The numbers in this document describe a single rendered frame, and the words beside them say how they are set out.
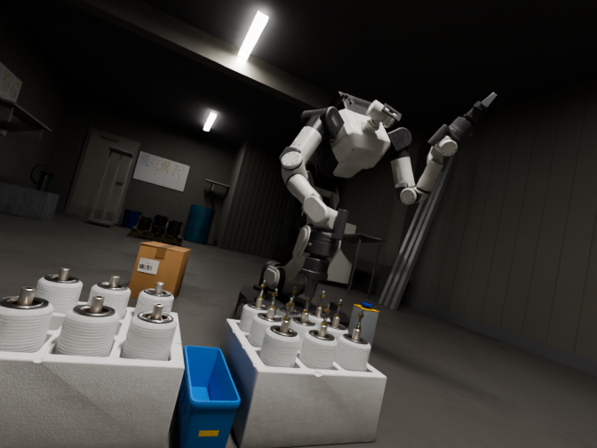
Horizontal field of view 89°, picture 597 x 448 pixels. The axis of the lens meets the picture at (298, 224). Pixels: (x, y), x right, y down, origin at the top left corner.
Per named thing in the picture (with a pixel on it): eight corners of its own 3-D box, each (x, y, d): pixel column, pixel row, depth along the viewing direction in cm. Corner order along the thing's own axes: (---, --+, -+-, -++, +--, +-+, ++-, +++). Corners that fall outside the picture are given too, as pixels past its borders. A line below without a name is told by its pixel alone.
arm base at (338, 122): (295, 132, 127) (301, 106, 128) (314, 144, 137) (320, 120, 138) (322, 129, 117) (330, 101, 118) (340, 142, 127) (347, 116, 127)
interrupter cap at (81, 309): (77, 305, 65) (78, 301, 65) (117, 309, 68) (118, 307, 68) (67, 316, 58) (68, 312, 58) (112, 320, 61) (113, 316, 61)
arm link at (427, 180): (436, 171, 132) (417, 210, 140) (444, 170, 139) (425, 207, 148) (415, 162, 138) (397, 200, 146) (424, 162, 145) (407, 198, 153)
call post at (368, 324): (335, 386, 115) (353, 304, 117) (350, 387, 118) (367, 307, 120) (345, 396, 108) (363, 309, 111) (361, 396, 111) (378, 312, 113)
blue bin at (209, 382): (173, 386, 89) (184, 344, 90) (210, 387, 93) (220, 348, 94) (175, 461, 61) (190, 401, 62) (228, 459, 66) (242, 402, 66)
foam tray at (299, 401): (212, 370, 104) (226, 318, 106) (311, 374, 120) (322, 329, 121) (239, 451, 69) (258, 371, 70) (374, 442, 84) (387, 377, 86)
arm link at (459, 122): (489, 116, 130) (467, 140, 135) (472, 103, 132) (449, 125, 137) (494, 112, 119) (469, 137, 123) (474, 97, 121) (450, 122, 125)
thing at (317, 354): (323, 415, 79) (338, 345, 80) (288, 404, 80) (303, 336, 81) (323, 397, 88) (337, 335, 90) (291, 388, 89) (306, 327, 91)
